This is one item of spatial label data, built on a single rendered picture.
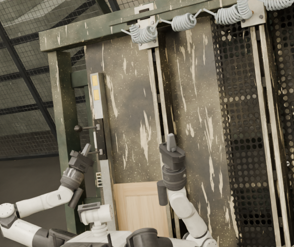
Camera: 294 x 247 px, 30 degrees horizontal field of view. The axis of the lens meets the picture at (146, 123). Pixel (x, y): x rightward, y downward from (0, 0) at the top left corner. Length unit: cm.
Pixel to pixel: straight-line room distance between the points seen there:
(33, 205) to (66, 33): 85
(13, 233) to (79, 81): 88
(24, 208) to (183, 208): 75
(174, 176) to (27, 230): 70
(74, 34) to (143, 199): 85
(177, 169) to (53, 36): 110
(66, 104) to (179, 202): 101
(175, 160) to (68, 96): 104
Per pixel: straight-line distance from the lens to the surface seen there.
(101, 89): 268
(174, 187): 203
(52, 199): 246
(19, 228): 238
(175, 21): 225
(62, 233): 230
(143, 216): 262
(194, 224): 217
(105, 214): 214
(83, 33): 267
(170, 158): 197
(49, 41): 281
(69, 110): 285
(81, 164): 251
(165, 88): 245
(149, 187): 257
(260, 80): 223
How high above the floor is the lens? 250
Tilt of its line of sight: 24 degrees down
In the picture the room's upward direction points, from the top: 24 degrees counter-clockwise
